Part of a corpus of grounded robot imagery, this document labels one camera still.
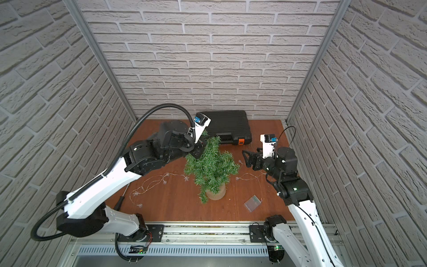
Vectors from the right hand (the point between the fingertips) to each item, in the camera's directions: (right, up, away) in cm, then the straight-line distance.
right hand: (252, 150), depth 70 cm
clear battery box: (+3, -28, +13) cm, 31 cm away
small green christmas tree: (-17, -7, -9) cm, 20 cm away
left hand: (-17, +7, -10) cm, 21 cm away
